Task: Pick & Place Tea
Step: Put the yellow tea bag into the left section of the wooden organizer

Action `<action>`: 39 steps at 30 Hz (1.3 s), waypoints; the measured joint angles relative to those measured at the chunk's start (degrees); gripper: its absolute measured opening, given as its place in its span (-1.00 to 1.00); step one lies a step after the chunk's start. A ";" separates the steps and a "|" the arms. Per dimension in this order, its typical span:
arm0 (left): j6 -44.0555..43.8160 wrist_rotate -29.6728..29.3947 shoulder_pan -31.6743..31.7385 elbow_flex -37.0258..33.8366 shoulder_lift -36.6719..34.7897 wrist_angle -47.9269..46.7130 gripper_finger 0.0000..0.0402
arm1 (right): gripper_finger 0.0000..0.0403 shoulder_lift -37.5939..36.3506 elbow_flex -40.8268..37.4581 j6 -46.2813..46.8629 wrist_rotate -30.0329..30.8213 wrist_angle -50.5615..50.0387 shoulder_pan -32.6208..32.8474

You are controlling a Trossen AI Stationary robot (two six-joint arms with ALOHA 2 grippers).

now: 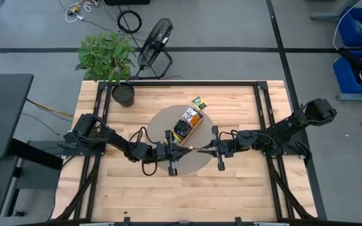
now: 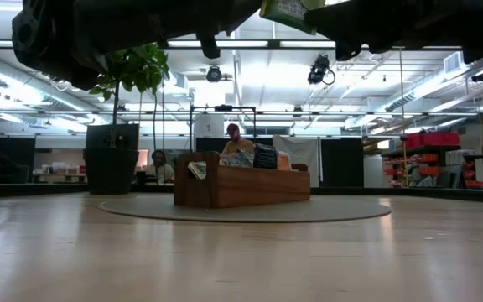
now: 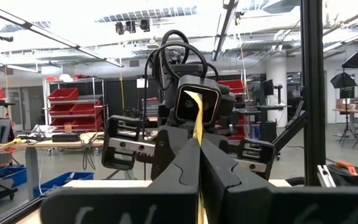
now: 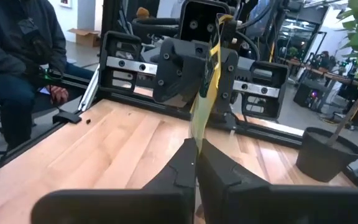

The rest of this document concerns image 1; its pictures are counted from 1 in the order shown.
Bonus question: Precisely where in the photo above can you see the black aluminium table frame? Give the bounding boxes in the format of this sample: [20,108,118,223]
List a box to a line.
[51,80,319,226]

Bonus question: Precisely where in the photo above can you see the blue storage bin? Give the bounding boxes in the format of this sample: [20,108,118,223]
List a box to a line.
[337,6,362,48]
[332,50,362,94]

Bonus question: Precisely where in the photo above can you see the wooden three-compartment organizer box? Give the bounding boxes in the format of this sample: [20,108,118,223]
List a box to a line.
[167,108,204,147]

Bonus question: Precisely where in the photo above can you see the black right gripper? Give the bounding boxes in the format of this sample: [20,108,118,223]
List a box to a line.
[197,126,241,172]

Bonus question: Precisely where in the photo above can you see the green potted plant black pot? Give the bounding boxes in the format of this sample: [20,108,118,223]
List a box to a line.
[75,32,137,108]

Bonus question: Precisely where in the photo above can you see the grey metal stand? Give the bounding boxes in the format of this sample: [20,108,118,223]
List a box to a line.
[309,0,361,21]

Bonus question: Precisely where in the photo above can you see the black floor fan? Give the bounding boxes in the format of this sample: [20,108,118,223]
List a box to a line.
[136,18,174,80]

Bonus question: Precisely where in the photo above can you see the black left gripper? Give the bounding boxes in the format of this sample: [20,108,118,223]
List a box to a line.
[156,129,193,177]

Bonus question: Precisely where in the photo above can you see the black desk foot bar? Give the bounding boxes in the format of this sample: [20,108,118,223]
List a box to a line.
[7,137,64,171]

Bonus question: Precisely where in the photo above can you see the white cable bundle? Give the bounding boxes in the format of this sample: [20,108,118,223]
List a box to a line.
[64,0,100,23]

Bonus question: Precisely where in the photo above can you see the black box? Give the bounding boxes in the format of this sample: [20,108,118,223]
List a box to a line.
[104,0,151,6]

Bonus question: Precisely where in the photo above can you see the yellow cable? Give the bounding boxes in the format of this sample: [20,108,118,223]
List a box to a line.
[26,99,75,119]

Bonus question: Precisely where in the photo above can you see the grey bin stand base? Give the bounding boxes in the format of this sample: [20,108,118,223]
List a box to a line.
[336,90,362,102]

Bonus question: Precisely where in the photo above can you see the coiled black cable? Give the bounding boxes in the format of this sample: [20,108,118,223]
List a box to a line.
[116,9,143,35]

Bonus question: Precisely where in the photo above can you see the dark grey desk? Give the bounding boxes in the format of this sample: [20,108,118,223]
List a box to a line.
[0,156,25,226]

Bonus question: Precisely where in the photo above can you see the round grey mat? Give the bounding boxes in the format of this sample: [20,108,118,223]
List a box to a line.
[146,105,215,176]

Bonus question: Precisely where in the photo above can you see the black desk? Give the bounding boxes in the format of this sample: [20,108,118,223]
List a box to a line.
[0,73,34,159]

